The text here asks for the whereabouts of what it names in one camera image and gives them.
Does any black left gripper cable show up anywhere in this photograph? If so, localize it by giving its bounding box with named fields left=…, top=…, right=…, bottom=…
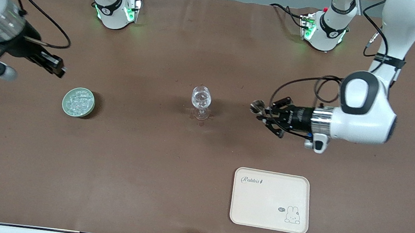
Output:
left=269, top=69, right=344, bottom=117

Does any cream rabbit print tray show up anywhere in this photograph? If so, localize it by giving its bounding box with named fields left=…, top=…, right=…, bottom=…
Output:
left=228, top=166, right=314, bottom=233

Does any pile of clear ice cubes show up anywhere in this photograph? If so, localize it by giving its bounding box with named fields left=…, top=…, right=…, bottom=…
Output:
left=66, top=88, right=94, bottom=115

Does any brown table cover sheet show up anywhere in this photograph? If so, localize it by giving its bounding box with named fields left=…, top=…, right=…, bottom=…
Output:
left=0, top=0, right=415, bottom=233

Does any round green bowl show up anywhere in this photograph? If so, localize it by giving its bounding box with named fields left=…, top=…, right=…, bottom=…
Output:
left=61, top=85, right=97, bottom=120

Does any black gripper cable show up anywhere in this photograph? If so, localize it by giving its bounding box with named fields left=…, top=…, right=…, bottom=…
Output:
left=269, top=69, right=344, bottom=117
left=1, top=0, right=76, bottom=50

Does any clear stemmed wine glass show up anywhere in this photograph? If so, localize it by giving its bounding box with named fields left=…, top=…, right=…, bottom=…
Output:
left=189, top=85, right=217, bottom=122

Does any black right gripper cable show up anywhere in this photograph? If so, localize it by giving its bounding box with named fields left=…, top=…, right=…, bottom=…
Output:
left=1, top=0, right=76, bottom=50

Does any steel double jigger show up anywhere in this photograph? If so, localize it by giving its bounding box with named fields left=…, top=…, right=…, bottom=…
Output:
left=249, top=99, right=268, bottom=116

